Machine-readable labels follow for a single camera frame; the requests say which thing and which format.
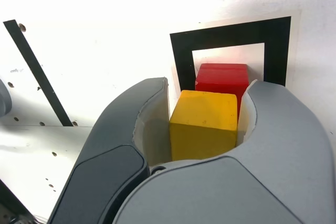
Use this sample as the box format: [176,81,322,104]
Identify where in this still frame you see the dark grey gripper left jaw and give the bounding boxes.
[49,77,174,224]

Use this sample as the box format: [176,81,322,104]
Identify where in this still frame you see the black tape strip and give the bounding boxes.
[3,19,75,127]

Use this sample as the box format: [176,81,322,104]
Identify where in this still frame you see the yellow cube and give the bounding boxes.
[169,90,239,162]

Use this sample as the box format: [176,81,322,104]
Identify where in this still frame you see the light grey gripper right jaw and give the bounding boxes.
[112,79,333,224]

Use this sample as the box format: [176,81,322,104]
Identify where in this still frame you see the red cube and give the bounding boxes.
[194,62,250,121]

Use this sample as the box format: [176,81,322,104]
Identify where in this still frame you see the black tape square outline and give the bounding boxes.
[169,16,292,94]

